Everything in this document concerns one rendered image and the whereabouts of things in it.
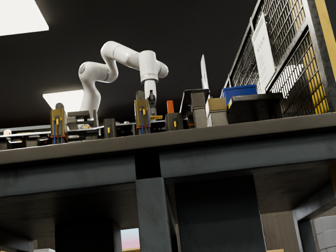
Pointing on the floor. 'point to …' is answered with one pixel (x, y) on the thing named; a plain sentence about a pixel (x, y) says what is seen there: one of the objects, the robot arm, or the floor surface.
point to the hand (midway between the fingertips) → (152, 113)
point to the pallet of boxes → (326, 233)
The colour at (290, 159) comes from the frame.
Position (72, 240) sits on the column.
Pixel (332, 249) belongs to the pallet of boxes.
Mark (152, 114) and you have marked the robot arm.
